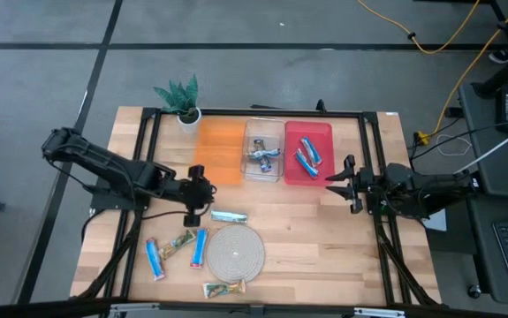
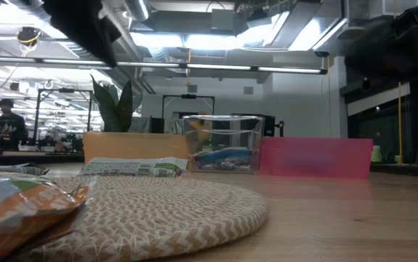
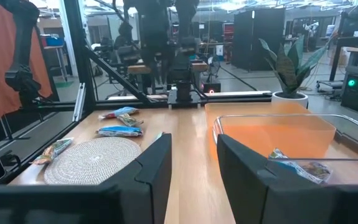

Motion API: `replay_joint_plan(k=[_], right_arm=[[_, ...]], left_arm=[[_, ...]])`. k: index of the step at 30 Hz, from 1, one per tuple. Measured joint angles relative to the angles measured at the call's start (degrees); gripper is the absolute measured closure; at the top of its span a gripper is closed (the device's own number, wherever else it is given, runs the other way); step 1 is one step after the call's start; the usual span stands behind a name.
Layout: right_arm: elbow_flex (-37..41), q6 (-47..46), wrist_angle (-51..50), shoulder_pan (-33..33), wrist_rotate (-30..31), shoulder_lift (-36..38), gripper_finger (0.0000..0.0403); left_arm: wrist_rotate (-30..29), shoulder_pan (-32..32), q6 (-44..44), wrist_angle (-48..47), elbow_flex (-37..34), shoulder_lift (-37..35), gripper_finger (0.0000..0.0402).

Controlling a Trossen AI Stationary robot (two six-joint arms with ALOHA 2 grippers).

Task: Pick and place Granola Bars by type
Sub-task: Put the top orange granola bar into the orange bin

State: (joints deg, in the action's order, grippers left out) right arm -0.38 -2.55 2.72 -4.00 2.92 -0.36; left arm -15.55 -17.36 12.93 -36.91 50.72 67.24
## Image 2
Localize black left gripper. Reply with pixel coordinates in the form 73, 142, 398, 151
43, 0, 122, 69

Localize white nutrition-print granola bar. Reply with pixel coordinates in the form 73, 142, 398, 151
79, 156, 190, 178

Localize text-printed granola bar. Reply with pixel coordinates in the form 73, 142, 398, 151
0, 162, 49, 177

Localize blue chewy granola bar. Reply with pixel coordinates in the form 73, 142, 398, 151
193, 146, 252, 164
193, 159, 252, 172

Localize orange granola bar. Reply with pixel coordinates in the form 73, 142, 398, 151
0, 170, 90, 261

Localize green potted snake plant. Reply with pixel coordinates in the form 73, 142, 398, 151
90, 74, 144, 133

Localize orange translucent plastic bin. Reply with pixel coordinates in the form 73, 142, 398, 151
82, 131, 191, 172

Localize pink translucent plastic bin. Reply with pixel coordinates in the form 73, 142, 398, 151
259, 137, 374, 180

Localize long ceiling light strip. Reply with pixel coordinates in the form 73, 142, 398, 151
0, 55, 329, 75

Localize dark computer monitor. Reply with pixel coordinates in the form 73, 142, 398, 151
230, 113, 277, 138

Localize person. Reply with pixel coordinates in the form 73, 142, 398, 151
0, 98, 27, 151
188, 111, 213, 145

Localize dark background desk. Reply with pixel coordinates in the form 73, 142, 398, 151
0, 148, 85, 165

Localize clear plastic bin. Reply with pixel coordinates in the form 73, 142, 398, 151
182, 115, 266, 174

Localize round woven beige mat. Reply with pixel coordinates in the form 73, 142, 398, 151
7, 175, 270, 262

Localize silver ventilation duct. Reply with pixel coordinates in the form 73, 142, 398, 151
121, 0, 152, 22

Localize black rectangular frame stand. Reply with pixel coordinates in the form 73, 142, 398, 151
161, 94, 216, 119
33, 88, 93, 146

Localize yellow black cable reel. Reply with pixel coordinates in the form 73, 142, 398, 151
16, 26, 41, 47

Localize small black frame clamp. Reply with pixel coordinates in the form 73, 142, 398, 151
273, 119, 286, 138

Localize black aluminium table frame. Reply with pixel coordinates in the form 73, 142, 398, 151
370, 162, 418, 175

